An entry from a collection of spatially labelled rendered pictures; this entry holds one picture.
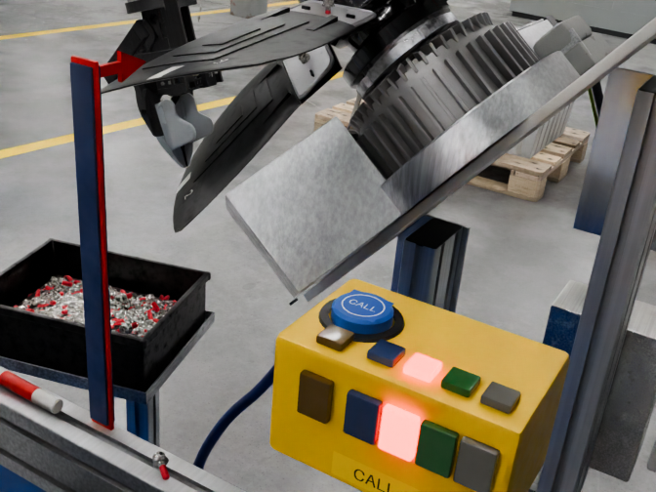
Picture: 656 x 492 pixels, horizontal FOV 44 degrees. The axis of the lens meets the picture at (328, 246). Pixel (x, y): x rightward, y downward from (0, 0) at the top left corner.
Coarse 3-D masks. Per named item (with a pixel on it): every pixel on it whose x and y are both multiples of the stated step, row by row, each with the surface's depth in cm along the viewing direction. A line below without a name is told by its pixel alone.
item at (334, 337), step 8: (328, 328) 50; (336, 328) 50; (320, 336) 49; (328, 336) 49; (336, 336) 49; (344, 336) 49; (352, 336) 50; (320, 344) 49; (328, 344) 49; (336, 344) 49; (344, 344) 49
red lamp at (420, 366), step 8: (416, 352) 48; (408, 360) 48; (416, 360) 48; (424, 360) 48; (432, 360) 48; (408, 368) 47; (416, 368) 47; (424, 368) 47; (432, 368) 47; (440, 368) 48; (416, 376) 47; (424, 376) 47; (432, 376) 47
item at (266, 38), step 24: (240, 24) 82; (264, 24) 80; (288, 24) 80; (312, 24) 81; (336, 24) 81; (192, 48) 77; (216, 48) 74; (240, 48) 73; (264, 48) 72; (288, 48) 71; (312, 48) 72; (144, 72) 73; (168, 72) 69; (192, 72) 66
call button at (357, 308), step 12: (336, 300) 52; (348, 300) 53; (360, 300) 53; (372, 300) 53; (384, 300) 53; (336, 312) 51; (348, 312) 51; (360, 312) 51; (372, 312) 51; (384, 312) 52; (336, 324) 51; (348, 324) 51; (360, 324) 50; (372, 324) 50; (384, 324) 51
